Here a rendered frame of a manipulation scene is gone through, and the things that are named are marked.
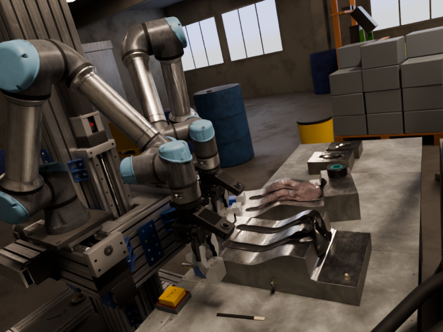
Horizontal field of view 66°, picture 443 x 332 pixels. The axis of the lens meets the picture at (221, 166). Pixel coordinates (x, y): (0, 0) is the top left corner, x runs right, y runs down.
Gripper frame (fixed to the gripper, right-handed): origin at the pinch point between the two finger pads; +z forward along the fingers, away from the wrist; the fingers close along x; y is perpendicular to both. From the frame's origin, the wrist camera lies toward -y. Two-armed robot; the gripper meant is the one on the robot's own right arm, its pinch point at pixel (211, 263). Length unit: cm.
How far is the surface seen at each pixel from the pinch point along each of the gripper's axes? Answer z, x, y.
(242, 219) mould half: 6.1, -33.9, 8.3
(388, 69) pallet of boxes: 5, -364, -15
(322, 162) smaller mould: 8, -96, -6
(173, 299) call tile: 11.4, 4.6, 13.9
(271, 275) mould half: 9.4, -10.0, -12.3
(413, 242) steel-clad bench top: 15, -41, -47
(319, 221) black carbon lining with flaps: 2.0, -29.5, -22.1
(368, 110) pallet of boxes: 50, -368, 9
